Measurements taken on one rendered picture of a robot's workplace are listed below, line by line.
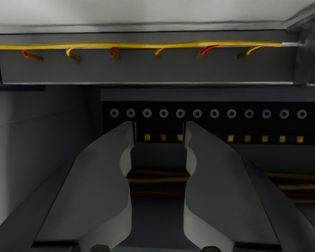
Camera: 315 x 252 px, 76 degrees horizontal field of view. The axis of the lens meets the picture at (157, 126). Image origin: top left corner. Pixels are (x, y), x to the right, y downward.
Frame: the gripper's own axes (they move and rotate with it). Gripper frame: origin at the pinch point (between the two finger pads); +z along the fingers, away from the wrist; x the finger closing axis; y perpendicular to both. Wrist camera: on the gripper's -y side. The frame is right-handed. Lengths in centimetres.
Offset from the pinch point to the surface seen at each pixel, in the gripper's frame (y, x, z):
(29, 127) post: 1.9, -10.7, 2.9
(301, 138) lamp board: 7.2, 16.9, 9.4
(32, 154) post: 4.1, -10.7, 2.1
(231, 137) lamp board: 7.2, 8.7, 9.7
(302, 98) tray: 2.6, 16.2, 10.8
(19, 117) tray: 0.5, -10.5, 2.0
